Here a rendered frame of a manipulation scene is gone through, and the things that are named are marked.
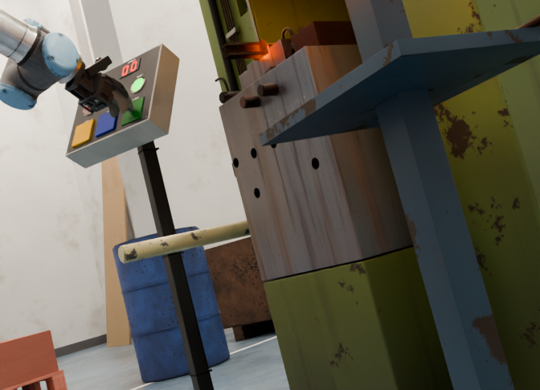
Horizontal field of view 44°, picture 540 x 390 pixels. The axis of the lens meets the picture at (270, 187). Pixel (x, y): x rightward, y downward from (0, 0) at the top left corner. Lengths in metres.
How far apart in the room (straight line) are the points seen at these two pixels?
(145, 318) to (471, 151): 3.00
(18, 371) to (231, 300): 1.57
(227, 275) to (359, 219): 3.82
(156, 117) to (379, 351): 0.89
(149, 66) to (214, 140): 4.42
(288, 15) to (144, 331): 2.58
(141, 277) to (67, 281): 5.79
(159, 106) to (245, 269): 3.24
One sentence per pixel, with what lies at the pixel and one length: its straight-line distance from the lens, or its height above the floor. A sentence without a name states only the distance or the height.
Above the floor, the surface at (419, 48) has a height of 0.71.
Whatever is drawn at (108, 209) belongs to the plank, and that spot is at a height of 1.69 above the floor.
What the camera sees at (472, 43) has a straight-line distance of 0.88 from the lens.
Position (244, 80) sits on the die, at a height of 0.96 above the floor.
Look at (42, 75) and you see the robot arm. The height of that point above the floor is 1.02.
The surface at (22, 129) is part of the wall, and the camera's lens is 10.09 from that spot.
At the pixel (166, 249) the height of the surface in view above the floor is 0.61.
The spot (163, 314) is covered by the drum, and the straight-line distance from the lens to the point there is 4.03.
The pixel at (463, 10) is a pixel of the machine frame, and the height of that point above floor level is 0.88.
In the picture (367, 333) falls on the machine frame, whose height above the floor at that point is 0.33.
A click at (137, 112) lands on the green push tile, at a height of 1.00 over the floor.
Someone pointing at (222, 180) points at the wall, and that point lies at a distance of 6.28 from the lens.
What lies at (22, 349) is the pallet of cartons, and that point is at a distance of 5.02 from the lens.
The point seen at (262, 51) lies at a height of 0.99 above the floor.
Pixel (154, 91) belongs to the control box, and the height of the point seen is 1.04.
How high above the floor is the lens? 0.51
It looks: 6 degrees up
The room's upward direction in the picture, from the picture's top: 14 degrees counter-clockwise
